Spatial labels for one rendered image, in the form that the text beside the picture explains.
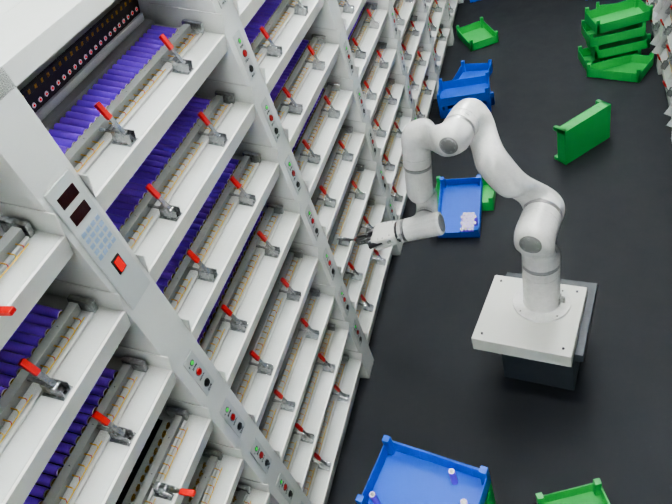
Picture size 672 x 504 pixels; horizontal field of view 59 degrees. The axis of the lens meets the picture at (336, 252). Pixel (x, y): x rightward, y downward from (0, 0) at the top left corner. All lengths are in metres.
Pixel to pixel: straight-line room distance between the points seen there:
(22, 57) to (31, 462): 0.62
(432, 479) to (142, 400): 0.86
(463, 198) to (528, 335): 1.11
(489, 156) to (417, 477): 0.93
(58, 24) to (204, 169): 0.47
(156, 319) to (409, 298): 1.63
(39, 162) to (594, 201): 2.49
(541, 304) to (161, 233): 1.30
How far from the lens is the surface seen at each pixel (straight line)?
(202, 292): 1.40
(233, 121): 1.56
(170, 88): 1.36
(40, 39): 1.09
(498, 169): 1.80
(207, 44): 1.51
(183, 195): 1.36
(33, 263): 1.04
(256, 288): 1.63
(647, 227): 2.91
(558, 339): 2.06
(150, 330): 1.23
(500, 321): 2.11
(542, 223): 1.83
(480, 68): 4.16
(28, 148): 1.03
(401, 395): 2.39
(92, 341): 1.15
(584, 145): 3.29
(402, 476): 1.78
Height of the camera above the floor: 1.99
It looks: 41 degrees down
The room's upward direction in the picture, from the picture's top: 21 degrees counter-clockwise
